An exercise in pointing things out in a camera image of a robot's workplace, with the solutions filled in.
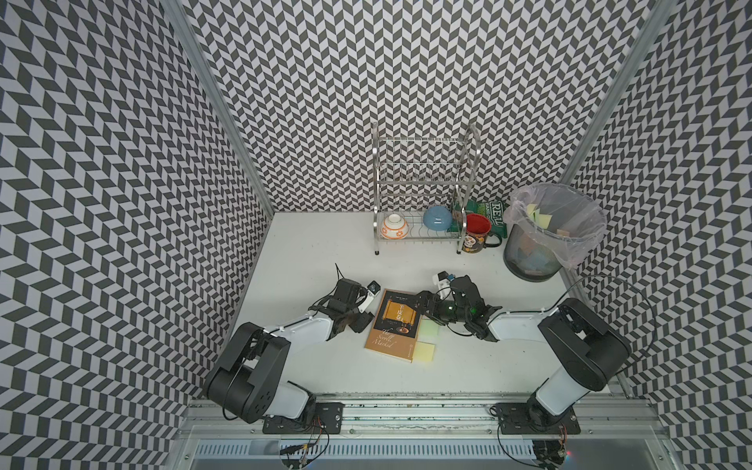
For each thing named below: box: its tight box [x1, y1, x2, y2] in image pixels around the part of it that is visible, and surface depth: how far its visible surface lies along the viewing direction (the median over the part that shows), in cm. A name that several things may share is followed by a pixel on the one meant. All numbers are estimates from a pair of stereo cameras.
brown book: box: [364, 288, 423, 364], surface depth 88 cm
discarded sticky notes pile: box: [525, 203, 570, 237], surface depth 97 cm
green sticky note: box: [419, 318, 440, 344], surface depth 88 cm
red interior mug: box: [462, 213, 502, 253], surface depth 104 cm
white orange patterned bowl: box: [380, 213, 409, 240], surface depth 105 cm
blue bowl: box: [423, 205, 453, 232], surface depth 110 cm
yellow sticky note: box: [412, 340, 436, 362], surface depth 84 cm
